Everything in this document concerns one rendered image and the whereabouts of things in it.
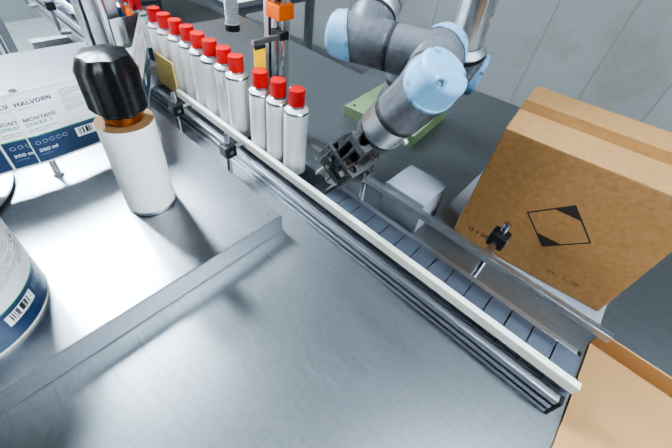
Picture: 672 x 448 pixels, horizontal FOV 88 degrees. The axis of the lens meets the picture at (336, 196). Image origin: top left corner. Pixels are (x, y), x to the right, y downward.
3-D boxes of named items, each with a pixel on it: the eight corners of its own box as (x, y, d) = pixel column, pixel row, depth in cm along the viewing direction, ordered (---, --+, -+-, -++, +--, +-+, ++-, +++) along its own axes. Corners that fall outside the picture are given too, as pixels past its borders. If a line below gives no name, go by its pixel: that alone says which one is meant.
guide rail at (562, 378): (176, 96, 97) (175, 89, 96) (180, 95, 98) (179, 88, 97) (572, 395, 50) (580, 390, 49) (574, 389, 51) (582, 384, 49)
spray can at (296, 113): (278, 167, 82) (278, 86, 68) (296, 160, 85) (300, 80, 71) (291, 180, 79) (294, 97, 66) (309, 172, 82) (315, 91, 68)
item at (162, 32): (165, 86, 104) (147, 11, 90) (181, 81, 107) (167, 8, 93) (174, 93, 101) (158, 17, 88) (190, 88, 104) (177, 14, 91)
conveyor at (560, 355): (96, 47, 127) (92, 35, 124) (120, 42, 131) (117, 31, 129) (551, 406, 54) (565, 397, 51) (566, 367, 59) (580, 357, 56)
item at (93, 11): (96, 77, 102) (59, -24, 85) (141, 67, 110) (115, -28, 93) (118, 96, 96) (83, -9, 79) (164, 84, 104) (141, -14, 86)
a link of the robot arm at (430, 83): (478, 70, 47) (464, 105, 42) (424, 115, 56) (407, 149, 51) (435, 29, 46) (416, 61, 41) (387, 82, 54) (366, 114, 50)
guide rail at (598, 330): (197, 71, 98) (197, 66, 97) (201, 70, 99) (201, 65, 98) (607, 343, 51) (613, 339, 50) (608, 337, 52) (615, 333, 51)
